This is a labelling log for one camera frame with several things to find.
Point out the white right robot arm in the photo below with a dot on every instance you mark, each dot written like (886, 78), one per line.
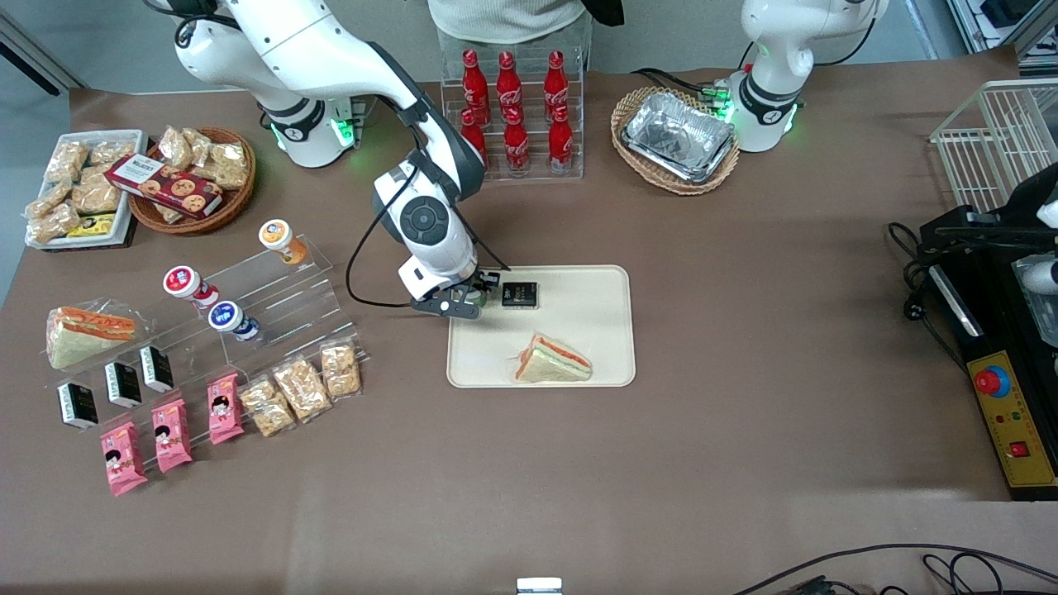
(314, 49)

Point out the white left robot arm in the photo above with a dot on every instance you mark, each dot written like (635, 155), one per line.
(773, 49)

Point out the black gum box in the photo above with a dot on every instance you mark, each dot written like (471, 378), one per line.
(78, 405)
(521, 295)
(123, 385)
(156, 368)

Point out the cream plastic tray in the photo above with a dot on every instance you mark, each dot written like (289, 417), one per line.
(579, 314)

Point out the white rectangular snack tray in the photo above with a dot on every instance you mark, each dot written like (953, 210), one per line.
(132, 190)

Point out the wrapped triangle sandwich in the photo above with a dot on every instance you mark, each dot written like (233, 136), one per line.
(552, 364)
(87, 339)

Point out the clear crispy snack bag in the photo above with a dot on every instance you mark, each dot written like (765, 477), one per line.
(45, 198)
(111, 152)
(230, 165)
(54, 223)
(175, 147)
(95, 194)
(302, 388)
(66, 159)
(201, 142)
(340, 372)
(267, 406)

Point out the red cola bottle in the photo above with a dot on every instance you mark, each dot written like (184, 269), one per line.
(560, 140)
(474, 136)
(555, 80)
(517, 142)
(473, 78)
(508, 80)

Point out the clear acrylic tiered stand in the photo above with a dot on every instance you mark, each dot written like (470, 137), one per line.
(289, 297)

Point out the orange lid yogurt cup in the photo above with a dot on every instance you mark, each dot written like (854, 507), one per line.
(277, 235)

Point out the clear acrylic bottle rack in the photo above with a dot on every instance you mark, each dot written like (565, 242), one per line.
(533, 99)

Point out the light oval wicker basket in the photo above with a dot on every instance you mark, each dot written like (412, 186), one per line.
(636, 165)

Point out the blue lid yogurt cup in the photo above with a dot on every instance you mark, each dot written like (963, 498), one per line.
(227, 318)

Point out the dark round wicker basket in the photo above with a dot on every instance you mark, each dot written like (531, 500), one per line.
(235, 202)

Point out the aluminium foil container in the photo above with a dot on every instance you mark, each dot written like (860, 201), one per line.
(678, 136)

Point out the pink snack packet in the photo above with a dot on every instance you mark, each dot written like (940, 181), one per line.
(171, 435)
(123, 459)
(225, 408)

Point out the red lid yogurt cup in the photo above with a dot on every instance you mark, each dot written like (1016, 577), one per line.
(183, 283)

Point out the person in white sweater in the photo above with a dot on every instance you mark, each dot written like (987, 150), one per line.
(504, 16)

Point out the maroon cookie box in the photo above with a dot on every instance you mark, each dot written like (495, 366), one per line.
(165, 186)

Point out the small silver white device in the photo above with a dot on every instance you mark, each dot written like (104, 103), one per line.
(539, 586)

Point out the yellow snack packet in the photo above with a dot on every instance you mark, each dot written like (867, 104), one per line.
(91, 226)

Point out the black sealing machine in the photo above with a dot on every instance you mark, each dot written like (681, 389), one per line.
(992, 330)

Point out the red emergency stop button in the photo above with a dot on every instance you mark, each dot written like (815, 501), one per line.
(990, 380)

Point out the grey equipment rack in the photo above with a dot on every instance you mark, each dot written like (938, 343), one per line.
(1000, 21)

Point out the red rocker switch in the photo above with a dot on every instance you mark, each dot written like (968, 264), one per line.
(1019, 449)

